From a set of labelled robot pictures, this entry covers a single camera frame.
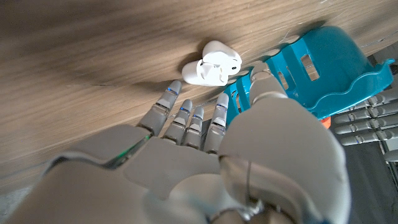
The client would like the teal basket with orange handle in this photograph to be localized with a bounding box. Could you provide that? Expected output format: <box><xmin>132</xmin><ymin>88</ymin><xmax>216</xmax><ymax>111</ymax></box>
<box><xmin>223</xmin><ymin>26</ymin><xmax>395</xmax><ymax>129</ymax></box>

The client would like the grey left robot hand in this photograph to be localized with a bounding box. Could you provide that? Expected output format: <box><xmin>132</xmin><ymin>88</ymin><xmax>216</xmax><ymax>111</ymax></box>
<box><xmin>334</xmin><ymin>88</ymin><xmax>398</xmax><ymax>162</ymax></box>

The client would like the white AirPod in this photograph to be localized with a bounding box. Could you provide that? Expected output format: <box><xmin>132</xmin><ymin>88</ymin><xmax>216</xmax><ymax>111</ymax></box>
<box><xmin>201</xmin><ymin>52</ymin><xmax>243</xmax><ymax>76</ymax></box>

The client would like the white AirPods case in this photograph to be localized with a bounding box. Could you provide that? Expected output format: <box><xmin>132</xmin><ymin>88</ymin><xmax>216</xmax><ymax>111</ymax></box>
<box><xmin>181</xmin><ymin>40</ymin><xmax>243</xmax><ymax>87</ymax></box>

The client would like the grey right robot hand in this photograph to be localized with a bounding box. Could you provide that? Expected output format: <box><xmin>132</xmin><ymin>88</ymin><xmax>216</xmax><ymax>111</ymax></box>
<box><xmin>0</xmin><ymin>62</ymin><xmax>352</xmax><ymax>224</ymax></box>

